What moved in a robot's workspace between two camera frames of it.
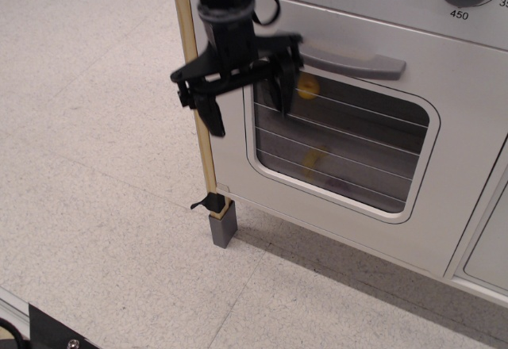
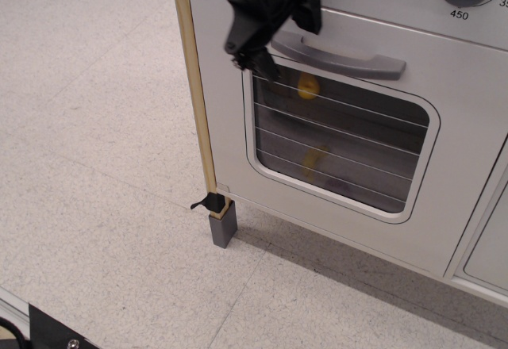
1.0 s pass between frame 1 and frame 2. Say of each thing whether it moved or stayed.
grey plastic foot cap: stayed
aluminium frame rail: stayed
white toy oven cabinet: stayed
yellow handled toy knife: stayed
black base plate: stayed
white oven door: stayed
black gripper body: moved
